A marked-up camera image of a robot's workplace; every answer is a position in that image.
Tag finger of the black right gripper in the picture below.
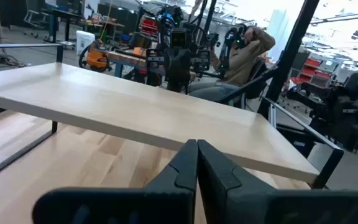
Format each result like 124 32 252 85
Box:
145 48 165 71
192 49 211 73

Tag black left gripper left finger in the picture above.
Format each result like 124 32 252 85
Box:
32 139 198 224

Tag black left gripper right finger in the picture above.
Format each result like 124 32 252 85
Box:
196 139 358 224

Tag red bins on shelf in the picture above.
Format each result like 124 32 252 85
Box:
139 17 158 37

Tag wooden workbench blue legs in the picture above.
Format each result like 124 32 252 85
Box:
106 48 167 78

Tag black device with green lights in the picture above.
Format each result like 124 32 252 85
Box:
219 24 250 77

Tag person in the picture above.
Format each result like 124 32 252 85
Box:
187 26 277 102

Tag orange shop vacuum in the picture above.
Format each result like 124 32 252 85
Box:
78 39 111 73

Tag black office chair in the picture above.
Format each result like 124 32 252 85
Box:
242 60 270 108

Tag white bucket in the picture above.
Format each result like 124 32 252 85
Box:
75 30 96 57

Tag black case with label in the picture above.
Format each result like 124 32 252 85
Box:
277 123 316 158

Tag black desk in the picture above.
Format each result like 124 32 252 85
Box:
40 7 85 44

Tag red storage bin rack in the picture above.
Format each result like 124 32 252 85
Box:
290 57 334 88

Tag black equipment pile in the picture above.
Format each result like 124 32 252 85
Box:
286 48 358 155

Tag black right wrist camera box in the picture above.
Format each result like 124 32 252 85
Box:
169 28 188 49

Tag black rig upright post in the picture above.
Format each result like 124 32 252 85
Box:
256 0 321 121

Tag cable bundle on floor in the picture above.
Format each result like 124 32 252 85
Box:
0 53 27 68

